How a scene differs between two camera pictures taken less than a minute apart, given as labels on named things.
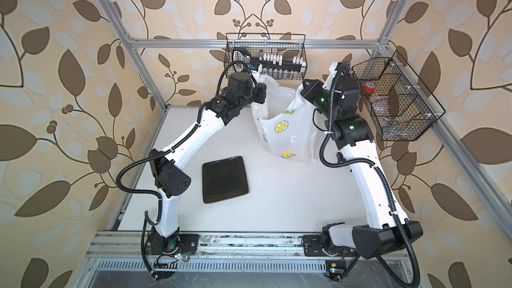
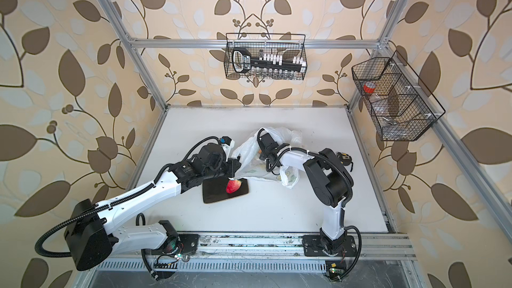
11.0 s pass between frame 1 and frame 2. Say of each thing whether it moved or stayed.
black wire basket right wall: stayed
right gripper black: moved
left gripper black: moved
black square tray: stayed
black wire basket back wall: stayed
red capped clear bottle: stayed
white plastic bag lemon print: moved
